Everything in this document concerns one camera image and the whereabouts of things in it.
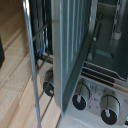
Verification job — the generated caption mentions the glass oven door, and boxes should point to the glass oven door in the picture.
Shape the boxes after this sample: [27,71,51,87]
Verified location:
[51,0,100,113]

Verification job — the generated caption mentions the silver black oven knob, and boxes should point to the silver black oven knob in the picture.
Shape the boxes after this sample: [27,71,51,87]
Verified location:
[71,82,92,111]
[99,94,121,126]

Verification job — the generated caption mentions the silver toaster oven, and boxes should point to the silver toaster oven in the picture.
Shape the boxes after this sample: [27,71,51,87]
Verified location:
[29,0,128,128]

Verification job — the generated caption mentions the black stove knob left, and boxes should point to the black stove knob left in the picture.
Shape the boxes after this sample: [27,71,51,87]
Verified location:
[42,69,55,98]

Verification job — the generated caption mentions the black object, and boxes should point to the black object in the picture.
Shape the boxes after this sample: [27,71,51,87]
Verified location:
[0,35,6,69]

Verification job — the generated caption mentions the metal wire oven rack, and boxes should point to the metal wire oven rack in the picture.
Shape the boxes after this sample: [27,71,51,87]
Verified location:
[22,0,56,128]

